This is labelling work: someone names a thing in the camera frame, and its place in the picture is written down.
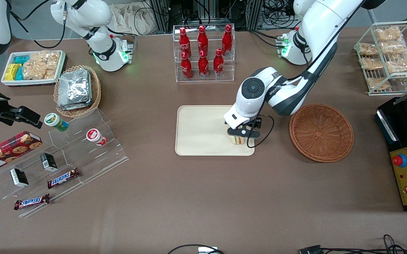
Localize white rectangular snack tray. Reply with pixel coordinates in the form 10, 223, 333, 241
1, 50, 66, 87

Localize cream plastic tray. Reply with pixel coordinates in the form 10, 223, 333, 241
175, 105, 255, 156

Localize light oval wicker basket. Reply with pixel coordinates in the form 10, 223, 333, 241
54, 65, 102, 118

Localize brown round wicker basket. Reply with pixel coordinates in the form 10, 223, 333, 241
289, 103, 354, 163

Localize green lidded yogurt cup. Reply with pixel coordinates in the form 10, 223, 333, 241
44, 113, 69, 132

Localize red tartan cookie box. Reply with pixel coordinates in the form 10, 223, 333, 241
0, 131, 43, 174

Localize yellow snack packet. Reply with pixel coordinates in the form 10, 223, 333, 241
4, 63, 22, 81

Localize foil wrapped packet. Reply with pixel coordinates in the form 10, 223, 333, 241
58, 101, 93, 111
57, 68, 93, 106

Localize clear bag of crackers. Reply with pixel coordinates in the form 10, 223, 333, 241
30, 50, 61, 67
22, 63, 60, 80

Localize small black carton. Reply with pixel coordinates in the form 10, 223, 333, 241
40, 152, 58, 172
10, 168, 29, 188

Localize clear acrylic bottle rack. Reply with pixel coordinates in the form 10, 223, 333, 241
173, 24, 236, 83

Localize clear acrylic stepped display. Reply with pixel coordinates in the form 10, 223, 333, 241
0, 108, 130, 219

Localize red cola bottle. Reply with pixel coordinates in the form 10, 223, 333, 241
222, 25, 233, 56
197, 25, 209, 57
179, 27, 191, 59
198, 50, 210, 79
181, 51, 193, 80
213, 49, 225, 77

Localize red lidded yogurt cup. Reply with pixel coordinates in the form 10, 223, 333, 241
86, 128, 107, 146

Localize Snickers chocolate bar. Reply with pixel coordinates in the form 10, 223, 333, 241
14, 193, 51, 211
47, 168, 80, 189

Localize bagged fried snack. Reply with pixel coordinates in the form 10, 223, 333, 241
380, 41, 407, 55
375, 26, 403, 43
358, 43, 379, 57
385, 53, 407, 77
366, 78, 392, 91
360, 57, 384, 71

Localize crumpled white plastic sheet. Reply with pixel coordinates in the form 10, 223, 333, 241
110, 2, 158, 36

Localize black machine with yellow panel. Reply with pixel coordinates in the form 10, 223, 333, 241
375, 97, 407, 212

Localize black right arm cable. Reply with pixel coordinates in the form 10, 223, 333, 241
10, 0, 66, 49

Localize black background cable bundle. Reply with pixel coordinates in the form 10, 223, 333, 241
262, 0, 297, 29

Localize black looped table cable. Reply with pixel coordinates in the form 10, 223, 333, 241
167, 244, 225, 254

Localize black cable connector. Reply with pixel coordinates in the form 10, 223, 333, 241
299, 245, 322, 254

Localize black tangled table cables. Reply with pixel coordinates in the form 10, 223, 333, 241
322, 234, 407, 254

